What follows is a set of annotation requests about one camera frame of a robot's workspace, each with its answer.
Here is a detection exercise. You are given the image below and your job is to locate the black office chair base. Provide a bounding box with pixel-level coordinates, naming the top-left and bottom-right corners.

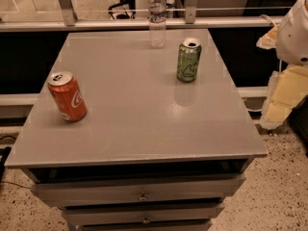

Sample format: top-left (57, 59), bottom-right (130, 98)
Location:
top-left (108, 0), bottom-right (149, 20)

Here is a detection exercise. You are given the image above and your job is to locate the middle grey drawer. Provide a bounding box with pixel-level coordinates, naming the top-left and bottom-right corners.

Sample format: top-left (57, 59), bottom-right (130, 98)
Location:
top-left (62, 202), bottom-right (224, 225)

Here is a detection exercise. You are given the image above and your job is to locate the orange soda can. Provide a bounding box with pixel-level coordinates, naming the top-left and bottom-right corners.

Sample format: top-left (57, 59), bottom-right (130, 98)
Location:
top-left (47, 70), bottom-right (87, 122)

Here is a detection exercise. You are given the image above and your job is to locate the metal railing post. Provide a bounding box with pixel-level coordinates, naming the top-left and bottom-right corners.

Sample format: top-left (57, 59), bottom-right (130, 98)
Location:
top-left (184, 0), bottom-right (197, 24)
top-left (58, 0), bottom-right (77, 26)

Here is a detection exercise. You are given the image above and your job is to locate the clear plastic water bottle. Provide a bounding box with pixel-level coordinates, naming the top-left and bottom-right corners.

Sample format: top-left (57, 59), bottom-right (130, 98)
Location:
top-left (148, 0), bottom-right (167, 48)

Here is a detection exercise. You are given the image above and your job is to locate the grey drawer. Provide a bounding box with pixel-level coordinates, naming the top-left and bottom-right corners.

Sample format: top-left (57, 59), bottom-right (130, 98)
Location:
top-left (31, 173), bottom-right (245, 207)
top-left (62, 202), bottom-right (224, 225)

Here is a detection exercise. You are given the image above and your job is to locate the black cable on floor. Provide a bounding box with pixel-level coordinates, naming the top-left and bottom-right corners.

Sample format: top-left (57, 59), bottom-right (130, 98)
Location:
top-left (0, 135), bottom-right (32, 190)

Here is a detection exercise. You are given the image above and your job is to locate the right metal railing post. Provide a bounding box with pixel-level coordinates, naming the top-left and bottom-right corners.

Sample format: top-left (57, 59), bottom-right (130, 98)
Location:
top-left (184, 0), bottom-right (197, 24)

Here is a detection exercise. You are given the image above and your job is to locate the grey drawer cabinet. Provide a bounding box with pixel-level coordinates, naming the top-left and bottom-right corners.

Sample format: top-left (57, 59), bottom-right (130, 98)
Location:
top-left (7, 29), bottom-right (267, 231)

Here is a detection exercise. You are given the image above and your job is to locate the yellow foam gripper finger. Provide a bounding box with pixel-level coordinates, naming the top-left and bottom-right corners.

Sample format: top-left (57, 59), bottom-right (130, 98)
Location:
top-left (256, 25), bottom-right (278, 50)
top-left (260, 64), bottom-right (308, 129)

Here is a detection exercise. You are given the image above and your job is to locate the left metal railing post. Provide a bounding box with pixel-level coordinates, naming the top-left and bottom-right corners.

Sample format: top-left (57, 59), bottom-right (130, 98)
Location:
top-left (58, 0), bottom-right (77, 26)

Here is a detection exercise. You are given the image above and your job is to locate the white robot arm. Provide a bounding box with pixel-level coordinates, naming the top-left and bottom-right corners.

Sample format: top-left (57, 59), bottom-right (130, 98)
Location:
top-left (256, 0), bottom-right (308, 130)

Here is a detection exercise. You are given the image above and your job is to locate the top grey drawer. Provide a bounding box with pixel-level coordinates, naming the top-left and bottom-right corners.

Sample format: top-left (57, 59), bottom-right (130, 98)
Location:
top-left (31, 173), bottom-right (245, 207)

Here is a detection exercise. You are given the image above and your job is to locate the green soda can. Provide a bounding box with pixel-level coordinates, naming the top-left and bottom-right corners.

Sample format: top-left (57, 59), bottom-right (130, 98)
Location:
top-left (177, 38), bottom-right (202, 83)

